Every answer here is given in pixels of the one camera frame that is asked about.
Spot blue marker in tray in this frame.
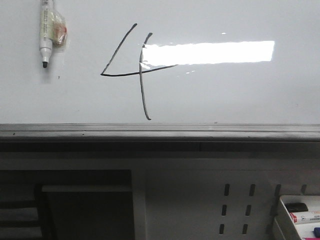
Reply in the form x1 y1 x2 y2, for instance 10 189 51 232
313 227 320 238

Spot red capped white marker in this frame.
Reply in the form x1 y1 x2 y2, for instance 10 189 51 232
289 211 320 225

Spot black marker in tray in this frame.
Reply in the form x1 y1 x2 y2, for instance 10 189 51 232
284 202 309 213

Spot white taped whiteboard marker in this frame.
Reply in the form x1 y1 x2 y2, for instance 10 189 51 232
39 0 68 69

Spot white pegboard panel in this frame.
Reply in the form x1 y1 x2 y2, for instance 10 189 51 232
131 161 320 240

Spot white whiteboard with metal frame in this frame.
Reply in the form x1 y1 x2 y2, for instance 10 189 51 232
0 0 320 152

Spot white marker tray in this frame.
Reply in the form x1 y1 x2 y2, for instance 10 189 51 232
273 195 320 240

